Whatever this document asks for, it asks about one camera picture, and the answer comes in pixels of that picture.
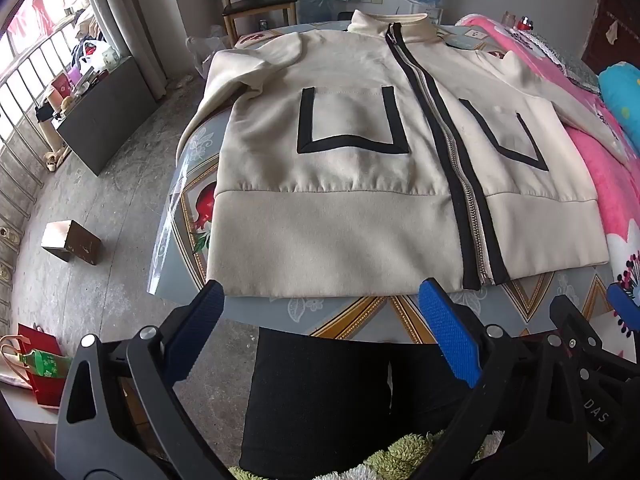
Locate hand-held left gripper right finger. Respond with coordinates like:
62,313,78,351
418,277,596,480

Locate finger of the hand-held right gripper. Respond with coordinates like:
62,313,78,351
550,295,603,361
607,282,640,322

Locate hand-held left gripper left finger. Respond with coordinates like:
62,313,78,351
54,279,230,480

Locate beige zip jacket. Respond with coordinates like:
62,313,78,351
177,9,628,303

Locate fruit print tablecloth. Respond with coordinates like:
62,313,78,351
145,20,621,346

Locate pink floral blanket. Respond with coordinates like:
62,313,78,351
452,12,640,331

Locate fuzzy green white robe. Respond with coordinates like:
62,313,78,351
227,427,506,480

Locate red gift bag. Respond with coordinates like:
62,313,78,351
17,324,65,408

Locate blue dotted pillow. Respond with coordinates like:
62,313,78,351
597,61,640,157

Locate beige slippers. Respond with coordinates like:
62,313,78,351
42,146,69,172

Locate dark cabinet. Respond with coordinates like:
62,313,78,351
56,55,157,177

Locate grey lace pillow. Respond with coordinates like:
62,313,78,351
529,27,601,93

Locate clear plastic bag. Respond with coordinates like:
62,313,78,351
186,24,237,80

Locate red box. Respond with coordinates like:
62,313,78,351
50,72,74,99

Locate window railing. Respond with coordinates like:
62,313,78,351
0,7,131,321

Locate white plastic bag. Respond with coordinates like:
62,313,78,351
77,40,119,72

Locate dark wooden wardrobe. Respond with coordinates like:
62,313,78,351
581,0,640,68

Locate grey curtain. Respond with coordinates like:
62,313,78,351
82,0,168,101

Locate white water dispenser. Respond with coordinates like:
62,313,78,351
405,2,445,27

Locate wooden chair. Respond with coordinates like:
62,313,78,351
212,0,301,46

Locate clear empty water jug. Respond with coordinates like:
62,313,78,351
299,0,342,25

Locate hanging laundry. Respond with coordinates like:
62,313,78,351
6,0,53,38

